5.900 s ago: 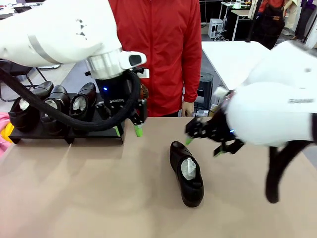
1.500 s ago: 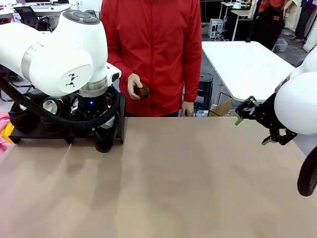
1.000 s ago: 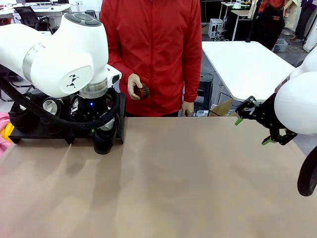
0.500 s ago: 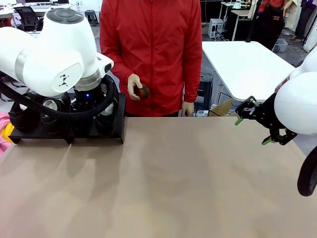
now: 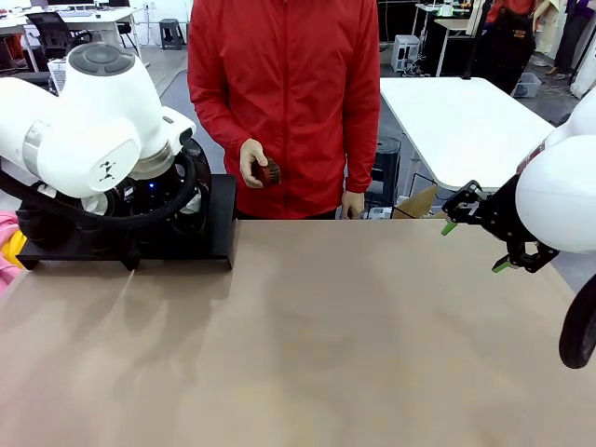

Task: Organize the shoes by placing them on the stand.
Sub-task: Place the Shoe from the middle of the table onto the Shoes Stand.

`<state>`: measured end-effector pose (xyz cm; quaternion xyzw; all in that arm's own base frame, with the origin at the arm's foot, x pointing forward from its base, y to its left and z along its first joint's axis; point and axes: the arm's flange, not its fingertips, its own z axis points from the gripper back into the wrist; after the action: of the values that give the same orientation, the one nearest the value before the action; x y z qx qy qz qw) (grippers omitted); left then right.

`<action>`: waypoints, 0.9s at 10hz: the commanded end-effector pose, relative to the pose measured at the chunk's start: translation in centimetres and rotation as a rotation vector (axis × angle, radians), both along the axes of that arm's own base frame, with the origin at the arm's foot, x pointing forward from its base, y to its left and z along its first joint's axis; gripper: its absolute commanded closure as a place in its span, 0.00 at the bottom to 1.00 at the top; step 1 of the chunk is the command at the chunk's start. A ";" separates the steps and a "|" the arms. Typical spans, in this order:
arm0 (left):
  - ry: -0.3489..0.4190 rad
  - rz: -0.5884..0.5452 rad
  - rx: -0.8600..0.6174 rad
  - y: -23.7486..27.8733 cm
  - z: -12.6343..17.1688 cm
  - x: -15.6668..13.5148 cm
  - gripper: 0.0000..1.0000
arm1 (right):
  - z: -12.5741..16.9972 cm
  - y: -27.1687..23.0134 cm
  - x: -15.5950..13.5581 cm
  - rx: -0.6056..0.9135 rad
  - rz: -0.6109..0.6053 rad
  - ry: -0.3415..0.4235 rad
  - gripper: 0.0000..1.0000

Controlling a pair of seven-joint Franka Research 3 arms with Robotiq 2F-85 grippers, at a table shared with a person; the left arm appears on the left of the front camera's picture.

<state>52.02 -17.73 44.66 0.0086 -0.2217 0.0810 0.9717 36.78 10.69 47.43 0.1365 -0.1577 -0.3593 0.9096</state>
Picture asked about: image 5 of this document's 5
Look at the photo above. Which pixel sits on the white crumpled stuffing paper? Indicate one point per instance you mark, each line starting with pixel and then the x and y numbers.
pixel 95 205
pixel 193 205

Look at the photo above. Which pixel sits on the brown cardboard box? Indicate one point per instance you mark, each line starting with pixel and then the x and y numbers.
pixel 419 205

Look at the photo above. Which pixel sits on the grey plastic bin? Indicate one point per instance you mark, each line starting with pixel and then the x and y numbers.
pixel 528 86

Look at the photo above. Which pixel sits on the white office desk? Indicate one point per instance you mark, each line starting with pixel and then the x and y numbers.
pixel 102 16

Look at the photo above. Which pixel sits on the pink cloth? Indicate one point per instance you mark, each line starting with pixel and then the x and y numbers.
pixel 5 274

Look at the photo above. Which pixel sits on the yellow plastic object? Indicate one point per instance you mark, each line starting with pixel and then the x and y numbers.
pixel 16 247

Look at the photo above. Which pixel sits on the person's left hand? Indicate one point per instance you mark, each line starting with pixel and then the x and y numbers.
pixel 353 205

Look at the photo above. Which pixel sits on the person in black apron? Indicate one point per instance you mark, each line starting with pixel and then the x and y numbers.
pixel 510 42

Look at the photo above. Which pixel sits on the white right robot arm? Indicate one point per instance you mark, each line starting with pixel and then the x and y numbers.
pixel 559 200

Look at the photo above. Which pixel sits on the black pole stand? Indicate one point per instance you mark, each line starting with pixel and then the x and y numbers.
pixel 476 37

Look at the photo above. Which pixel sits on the grey plastic stool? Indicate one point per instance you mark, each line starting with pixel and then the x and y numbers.
pixel 171 32

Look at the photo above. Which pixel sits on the brown shoe brush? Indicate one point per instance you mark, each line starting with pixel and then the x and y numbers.
pixel 270 172

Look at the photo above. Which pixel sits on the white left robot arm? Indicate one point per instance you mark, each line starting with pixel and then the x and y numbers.
pixel 93 139

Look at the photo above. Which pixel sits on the white air purifier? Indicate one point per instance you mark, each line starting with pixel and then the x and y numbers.
pixel 57 77

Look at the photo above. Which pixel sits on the large white table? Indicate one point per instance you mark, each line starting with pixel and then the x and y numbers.
pixel 456 130

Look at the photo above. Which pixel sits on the person's right forearm red sleeve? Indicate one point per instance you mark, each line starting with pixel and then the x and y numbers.
pixel 223 130

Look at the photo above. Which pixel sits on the person's right hand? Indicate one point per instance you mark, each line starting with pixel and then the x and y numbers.
pixel 251 160

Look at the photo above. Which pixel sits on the black shoe stand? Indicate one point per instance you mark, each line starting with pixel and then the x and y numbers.
pixel 223 209

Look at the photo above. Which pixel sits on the person in purple top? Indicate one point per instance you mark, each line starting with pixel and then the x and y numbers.
pixel 572 37

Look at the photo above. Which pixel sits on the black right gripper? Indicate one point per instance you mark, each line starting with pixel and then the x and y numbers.
pixel 505 209

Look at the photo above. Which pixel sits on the person's left forearm red sleeve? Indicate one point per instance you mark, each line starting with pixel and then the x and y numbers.
pixel 363 158

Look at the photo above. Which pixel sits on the small white table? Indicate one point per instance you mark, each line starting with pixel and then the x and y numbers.
pixel 454 25

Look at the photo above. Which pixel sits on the blue-grey plastic stool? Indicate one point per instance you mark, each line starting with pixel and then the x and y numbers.
pixel 390 163

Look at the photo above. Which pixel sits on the white computer case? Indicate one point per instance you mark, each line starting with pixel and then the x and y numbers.
pixel 407 51

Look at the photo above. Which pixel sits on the black office chair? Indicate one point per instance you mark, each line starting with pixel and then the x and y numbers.
pixel 56 32

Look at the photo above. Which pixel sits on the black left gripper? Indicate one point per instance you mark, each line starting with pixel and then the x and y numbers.
pixel 151 191

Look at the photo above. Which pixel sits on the person in red jacket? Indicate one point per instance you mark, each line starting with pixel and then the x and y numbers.
pixel 298 93

